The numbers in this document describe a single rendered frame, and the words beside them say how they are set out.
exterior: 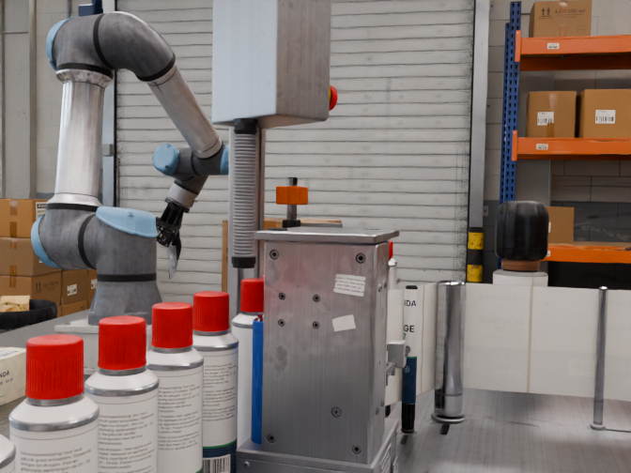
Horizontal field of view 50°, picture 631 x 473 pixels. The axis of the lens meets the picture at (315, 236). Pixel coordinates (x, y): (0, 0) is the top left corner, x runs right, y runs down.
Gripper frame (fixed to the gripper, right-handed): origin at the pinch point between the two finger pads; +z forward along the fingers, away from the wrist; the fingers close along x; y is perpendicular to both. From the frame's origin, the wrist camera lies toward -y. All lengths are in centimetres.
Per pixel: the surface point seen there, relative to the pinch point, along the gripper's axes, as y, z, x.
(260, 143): 80, -43, 16
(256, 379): 127, -21, 28
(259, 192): 80, -35, 19
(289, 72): 96, -52, 15
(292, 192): 82, -38, 24
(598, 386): 105, -35, 70
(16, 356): 76, 8, -4
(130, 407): 144, -20, 19
